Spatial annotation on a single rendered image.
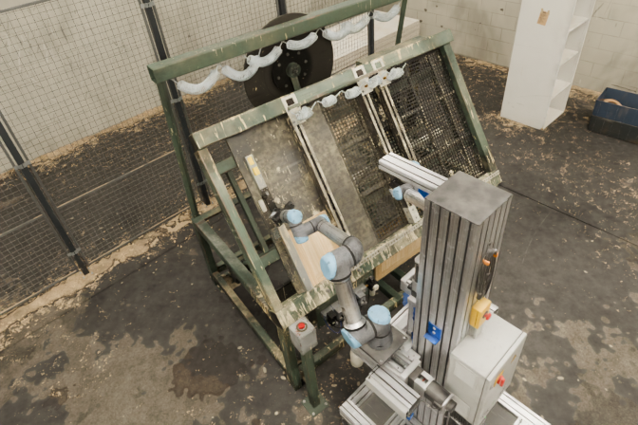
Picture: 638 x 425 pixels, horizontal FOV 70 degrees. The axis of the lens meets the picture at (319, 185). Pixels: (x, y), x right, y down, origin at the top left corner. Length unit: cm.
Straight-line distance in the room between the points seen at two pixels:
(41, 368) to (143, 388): 93
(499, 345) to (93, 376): 308
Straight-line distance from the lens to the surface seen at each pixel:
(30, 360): 465
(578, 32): 655
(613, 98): 683
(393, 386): 258
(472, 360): 239
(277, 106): 289
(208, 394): 382
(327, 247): 307
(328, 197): 300
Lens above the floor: 324
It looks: 38 degrees down
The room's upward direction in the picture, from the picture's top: 6 degrees counter-clockwise
